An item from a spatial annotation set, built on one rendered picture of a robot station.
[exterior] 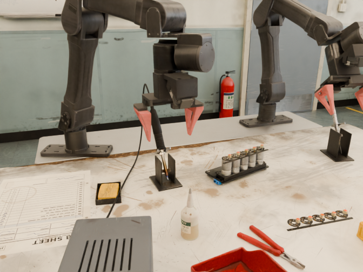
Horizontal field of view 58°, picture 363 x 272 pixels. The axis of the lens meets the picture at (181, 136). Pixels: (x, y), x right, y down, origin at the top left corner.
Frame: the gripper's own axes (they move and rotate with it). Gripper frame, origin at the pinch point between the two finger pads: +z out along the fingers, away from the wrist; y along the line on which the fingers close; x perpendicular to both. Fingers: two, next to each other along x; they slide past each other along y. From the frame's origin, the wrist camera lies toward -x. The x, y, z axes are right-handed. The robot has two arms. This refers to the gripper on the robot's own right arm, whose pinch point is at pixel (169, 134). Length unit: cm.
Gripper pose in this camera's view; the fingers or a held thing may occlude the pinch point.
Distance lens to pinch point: 73.4
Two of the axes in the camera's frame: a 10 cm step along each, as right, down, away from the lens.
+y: 9.3, -1.4, 3.5
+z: 0.2, 9.4, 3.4
